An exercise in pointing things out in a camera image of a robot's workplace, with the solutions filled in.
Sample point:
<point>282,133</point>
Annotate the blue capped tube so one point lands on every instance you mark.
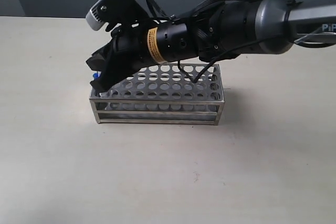
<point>96,75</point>

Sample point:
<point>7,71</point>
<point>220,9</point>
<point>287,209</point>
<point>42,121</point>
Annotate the stainless steel test tube rack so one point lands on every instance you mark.
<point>162,95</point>

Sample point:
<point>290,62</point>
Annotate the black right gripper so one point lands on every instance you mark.
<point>127,54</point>

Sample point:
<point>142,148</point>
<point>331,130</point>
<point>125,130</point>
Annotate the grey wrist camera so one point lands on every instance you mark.
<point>114,12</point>

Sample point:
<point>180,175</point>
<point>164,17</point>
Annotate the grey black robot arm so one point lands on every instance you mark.
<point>213,31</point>

